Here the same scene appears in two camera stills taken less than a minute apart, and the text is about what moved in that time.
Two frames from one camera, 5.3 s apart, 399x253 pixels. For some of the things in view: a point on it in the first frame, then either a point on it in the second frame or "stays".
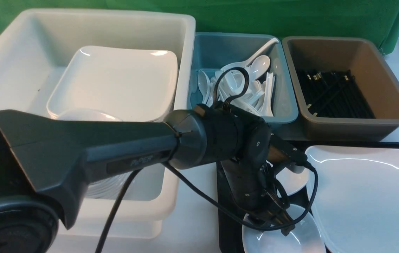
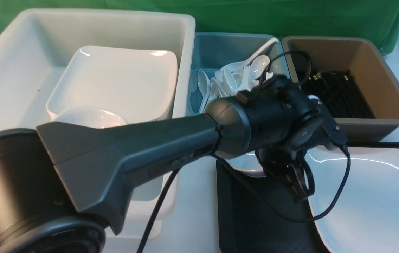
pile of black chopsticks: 333,94 stays
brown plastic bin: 365,58 stays
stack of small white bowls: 111,187 → 93,117
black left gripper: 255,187 → 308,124
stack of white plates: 117,84 stays
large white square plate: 369,199 stays
